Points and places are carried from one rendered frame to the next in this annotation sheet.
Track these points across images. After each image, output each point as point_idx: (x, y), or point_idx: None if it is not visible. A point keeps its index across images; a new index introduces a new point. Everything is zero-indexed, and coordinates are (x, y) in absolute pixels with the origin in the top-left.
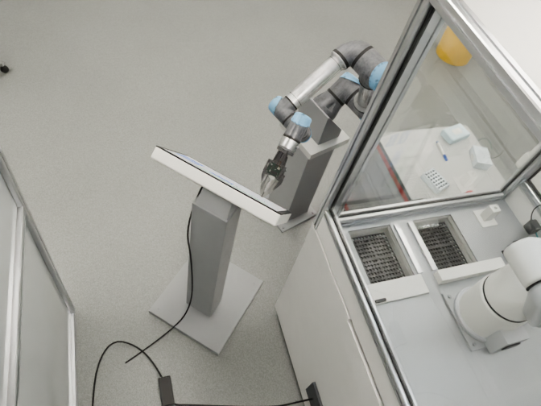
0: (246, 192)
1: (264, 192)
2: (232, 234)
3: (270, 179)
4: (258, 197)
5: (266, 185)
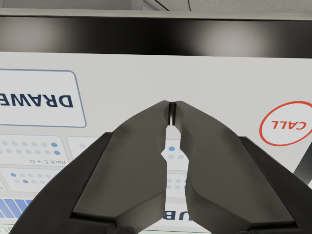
0: (141, 231)
1: (175, 124)
2: (137, 7)
3: (165, 198)
4: (173, 204)
5: (159, 140)
